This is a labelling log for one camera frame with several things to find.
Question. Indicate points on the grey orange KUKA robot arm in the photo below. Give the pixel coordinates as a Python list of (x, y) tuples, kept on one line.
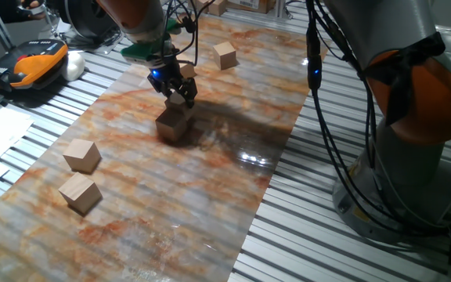
[(405, 129)]

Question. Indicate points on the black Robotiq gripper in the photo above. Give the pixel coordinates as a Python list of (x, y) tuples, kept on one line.
[(164, 76)]

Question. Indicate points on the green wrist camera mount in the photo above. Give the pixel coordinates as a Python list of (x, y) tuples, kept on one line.
[(147, 50)]

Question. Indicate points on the wooden cube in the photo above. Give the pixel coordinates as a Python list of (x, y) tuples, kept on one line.
[(176, 102), (188, 71), (81, 155), (224, 55), (80, 192), (170, 125)]

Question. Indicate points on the orange marble pattern mat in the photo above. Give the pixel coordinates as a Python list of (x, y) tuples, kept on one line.
[(151, 196)]

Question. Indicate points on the orange black teach pendant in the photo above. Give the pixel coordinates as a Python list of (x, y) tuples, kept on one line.
[(29, 64)]

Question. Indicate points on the person hand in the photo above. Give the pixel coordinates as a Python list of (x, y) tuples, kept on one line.
[(33, 4)]

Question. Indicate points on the aluminium frame beam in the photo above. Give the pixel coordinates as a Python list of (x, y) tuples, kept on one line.
[(280, 8)]

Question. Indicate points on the black round spool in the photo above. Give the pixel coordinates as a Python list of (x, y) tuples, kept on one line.
[(80, 17)]

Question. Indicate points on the brown cardboard box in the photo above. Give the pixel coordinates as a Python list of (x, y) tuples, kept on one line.
[(251, 4)]

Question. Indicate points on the white computer mouse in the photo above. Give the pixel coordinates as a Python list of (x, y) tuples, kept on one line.
[(73, 66)]

